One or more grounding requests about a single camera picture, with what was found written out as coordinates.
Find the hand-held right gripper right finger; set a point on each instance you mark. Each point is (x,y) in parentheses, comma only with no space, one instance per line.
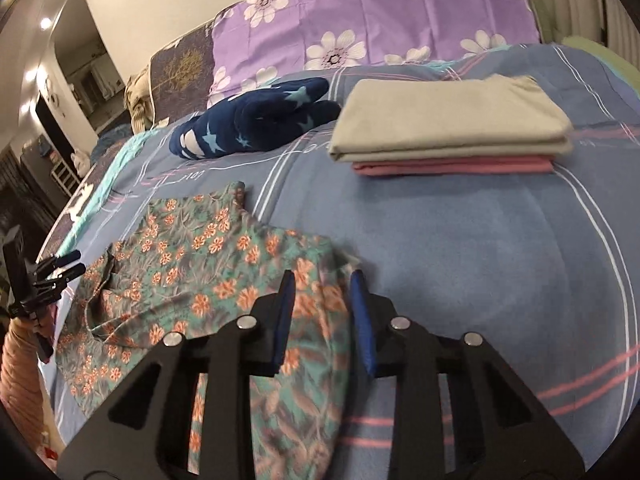
(361,322)

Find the teal cloth strip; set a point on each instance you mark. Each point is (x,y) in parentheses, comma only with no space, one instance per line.
(107,175)

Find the folded beige cloth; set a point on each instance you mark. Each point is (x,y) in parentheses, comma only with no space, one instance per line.
(445,115)

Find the dark blue knitted blanket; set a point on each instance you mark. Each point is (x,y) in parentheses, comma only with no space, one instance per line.
(112,139)

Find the dark deer print mattress cover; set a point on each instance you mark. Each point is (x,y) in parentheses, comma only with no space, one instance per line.
(85,180)

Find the purple floral pillow cover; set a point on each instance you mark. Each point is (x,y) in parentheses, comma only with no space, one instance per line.
(380,15)

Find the green blanket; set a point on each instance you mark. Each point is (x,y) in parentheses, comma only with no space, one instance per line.
(605,57)

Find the white rack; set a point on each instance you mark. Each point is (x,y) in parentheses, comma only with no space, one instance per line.
(64,176)

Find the person's left forearm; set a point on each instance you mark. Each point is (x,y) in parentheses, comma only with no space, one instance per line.
(20,375)

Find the green orange floral shirt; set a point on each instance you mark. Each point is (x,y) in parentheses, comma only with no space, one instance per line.
(210,270)

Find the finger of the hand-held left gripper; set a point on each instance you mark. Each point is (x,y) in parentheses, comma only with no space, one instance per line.
(67,259)
(70,274)

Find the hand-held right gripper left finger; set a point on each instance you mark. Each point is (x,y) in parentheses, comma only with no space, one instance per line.
(284,312)

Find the navy star print plush garment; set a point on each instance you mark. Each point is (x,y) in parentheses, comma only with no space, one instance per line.
(250,120)

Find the folded pink cloth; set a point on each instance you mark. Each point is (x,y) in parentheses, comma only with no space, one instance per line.
(450,166)

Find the dark tree print cushion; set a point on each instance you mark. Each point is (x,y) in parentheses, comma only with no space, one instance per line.
(182,70)

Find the beige clothing pile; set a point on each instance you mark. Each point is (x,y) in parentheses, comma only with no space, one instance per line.
(139,105)

